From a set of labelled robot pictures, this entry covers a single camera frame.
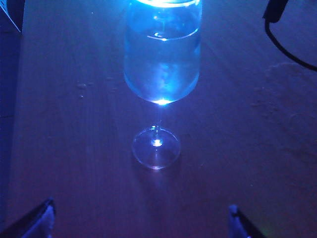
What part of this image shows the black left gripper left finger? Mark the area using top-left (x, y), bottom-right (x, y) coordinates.
top-left (0, 197), bottom-right (55, 238)

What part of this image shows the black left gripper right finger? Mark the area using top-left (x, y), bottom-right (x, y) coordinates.
top-left (228, 204), bottom-right (267, 238)

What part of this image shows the clear stemmed wine glass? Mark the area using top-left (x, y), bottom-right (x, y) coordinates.
top-left (123, 0), bottom-right (203, 171)

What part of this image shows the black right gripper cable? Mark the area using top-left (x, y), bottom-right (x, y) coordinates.
top-left (262, 0), bottom-right (317, 72)

